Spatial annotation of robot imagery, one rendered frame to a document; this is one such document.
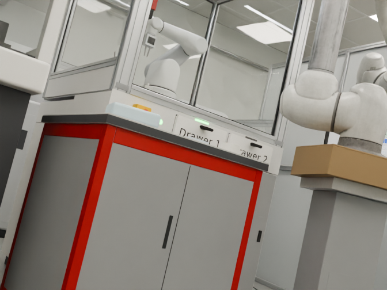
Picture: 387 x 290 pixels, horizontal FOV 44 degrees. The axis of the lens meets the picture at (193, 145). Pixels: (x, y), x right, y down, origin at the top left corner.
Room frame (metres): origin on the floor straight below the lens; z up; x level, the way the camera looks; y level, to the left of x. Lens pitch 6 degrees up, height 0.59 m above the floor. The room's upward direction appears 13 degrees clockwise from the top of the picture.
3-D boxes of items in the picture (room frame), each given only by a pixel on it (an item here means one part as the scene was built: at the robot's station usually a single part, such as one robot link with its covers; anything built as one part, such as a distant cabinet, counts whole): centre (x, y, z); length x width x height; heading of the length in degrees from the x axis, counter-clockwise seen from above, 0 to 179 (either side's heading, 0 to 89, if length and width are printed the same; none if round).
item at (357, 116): (1.73, -0.59, 1.03); 0.18 x 0.16 x 0.22; 70
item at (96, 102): (2.59, 0.22, 0.87); 1.02 x 0.95 x 0.14; 124
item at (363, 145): (1.73, -0.62, 0.90); 0.22 x 0.18 x 0.06; 109
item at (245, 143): (2.34, -0.28, 0.87); 0.29 x 0.02 x 0.11; 124
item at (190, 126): (2.17, -0.02, 0.87); 0.29 x 0.02 x 0.11; 124
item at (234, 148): (1.67, -0.13, 0.78); 0.07 x 0.07 x 0.04
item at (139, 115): (1.41, 0.20, 0.78); 0.15 x 0.10 x 0.04; 112
